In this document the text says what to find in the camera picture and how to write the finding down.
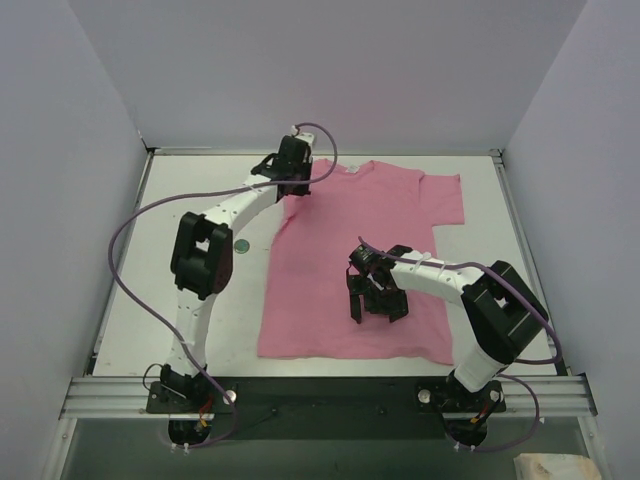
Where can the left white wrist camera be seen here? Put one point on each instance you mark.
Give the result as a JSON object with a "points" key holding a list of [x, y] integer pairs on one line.
{"points": [[303, 135]]}

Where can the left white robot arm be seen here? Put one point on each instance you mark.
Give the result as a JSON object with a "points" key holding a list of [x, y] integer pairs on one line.
{"points": [[202, 258]]}

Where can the round green brooch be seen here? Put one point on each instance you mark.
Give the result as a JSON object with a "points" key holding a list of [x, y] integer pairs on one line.
{"points": [[242, 246]]}

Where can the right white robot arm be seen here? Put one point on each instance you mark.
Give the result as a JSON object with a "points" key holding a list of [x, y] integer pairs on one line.
{"points": [[504, 314]]}

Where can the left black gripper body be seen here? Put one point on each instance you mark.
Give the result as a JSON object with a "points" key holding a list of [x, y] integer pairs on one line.
{"points": [[295, 181]]}

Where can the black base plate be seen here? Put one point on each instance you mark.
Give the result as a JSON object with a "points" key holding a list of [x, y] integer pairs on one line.
{"points": [[326, 408]]}

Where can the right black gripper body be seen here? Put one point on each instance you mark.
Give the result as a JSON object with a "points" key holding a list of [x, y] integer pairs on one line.
{"points": [[375, 304]]}

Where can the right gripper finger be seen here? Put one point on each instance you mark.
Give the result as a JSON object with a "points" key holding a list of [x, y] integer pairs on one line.
{"points": [[392, 306], [355, 304]]}

